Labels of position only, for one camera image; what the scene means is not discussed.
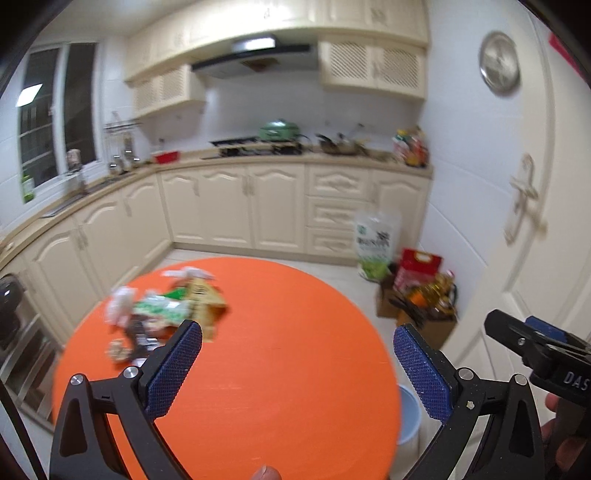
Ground beige crumpled wrapper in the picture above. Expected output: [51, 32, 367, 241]
[106, 339, 134, 364]

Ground yellow oil bottles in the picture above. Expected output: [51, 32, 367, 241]
[409, 272, 458, 319]

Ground dark wrapper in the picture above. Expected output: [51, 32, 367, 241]
[124, 318, 162, 358]

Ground metal wok pan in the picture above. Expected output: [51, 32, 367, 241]
[318, 133, 356, 155]

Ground white door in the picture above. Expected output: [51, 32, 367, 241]
[480, 28, 591, 352]

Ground wall utensil rack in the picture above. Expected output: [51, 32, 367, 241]
[104, 111, 141, 132]

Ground metal shelf rack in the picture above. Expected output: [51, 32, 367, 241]
[0, 286, 63, 421]

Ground person's right hand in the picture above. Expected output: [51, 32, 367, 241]
[540, 393, 591, 480]

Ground white crumpled plastic bag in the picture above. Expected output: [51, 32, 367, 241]
[104, 286, 139, 326]

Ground gas stove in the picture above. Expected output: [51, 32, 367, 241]
[201, 143, 315, 160]

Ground cream door handle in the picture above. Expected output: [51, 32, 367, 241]
[503, 154, 548, 245]

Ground white green rice bag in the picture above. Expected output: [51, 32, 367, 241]
[353, 210, 402, 282]

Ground range hood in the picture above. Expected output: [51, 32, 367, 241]
[191, 34, 319, 79]

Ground light blue bucket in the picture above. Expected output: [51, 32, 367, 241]
[396, 385, 423, 446]

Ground kitchen window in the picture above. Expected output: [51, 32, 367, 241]
[16, 42, 100, 178]

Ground green white plastic wrapper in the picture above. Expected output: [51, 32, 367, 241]
[131, 295, 195, 330]

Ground red paper sticker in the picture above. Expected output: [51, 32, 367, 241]
[549, 33, 583, 72]

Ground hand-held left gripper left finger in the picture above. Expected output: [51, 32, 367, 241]
[50, 319, 203, 480]

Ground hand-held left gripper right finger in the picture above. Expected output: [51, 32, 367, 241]
[393, 323, 544, 480]

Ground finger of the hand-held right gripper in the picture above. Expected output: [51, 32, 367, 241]
[524, 316, 591, 352]
[485, 310, 539, 365]

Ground steel sink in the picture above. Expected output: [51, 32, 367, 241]
[41, 173, 139, 217]

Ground cardboard box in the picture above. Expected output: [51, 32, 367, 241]
[376, 274, 459, 352]

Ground red gift box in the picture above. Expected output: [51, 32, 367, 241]
[393, 248, 443, 296]

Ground green electric pot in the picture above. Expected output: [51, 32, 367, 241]
[257, 119, 301, 141]

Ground condiment bottles cluster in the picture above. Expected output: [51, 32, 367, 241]
[392, 126, 430, 168]

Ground grey rice cooker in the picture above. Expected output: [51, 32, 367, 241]
[0, 273, 26, 352]

